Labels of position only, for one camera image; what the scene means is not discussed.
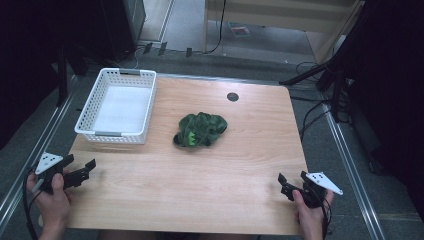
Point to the white plastic basket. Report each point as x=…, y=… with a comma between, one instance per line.
x=121, y=110

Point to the light wooden shelf unit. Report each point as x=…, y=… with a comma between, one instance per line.
x=283, y=13

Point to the dark cabinet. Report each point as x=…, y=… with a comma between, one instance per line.
x=123, y=23

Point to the black metal stand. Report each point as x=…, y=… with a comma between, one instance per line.
x=62, y=76

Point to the dark round table grommet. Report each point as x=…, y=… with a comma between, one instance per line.
x=232, y=97

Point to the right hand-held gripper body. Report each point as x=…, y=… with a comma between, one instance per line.
x=320, y=181

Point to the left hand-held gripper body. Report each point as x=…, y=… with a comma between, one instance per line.
x=48, y=161

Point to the person's left hand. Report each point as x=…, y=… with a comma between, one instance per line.
x=53, y=206

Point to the aluminium floor rail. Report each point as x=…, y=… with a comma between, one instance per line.
x=36, y=150
x=353, y=180

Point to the person's right hand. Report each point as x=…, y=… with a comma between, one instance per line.
x=311, y=220

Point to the green cloth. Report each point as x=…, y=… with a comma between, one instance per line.
x=200, y=129

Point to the red booklet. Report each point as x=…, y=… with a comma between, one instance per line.
x=240, y=30

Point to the black tripod stand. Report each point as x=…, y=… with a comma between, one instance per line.
x=335, y=83

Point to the black curtain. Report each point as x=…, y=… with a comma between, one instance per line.
x=26, y=50
x=390, y=83

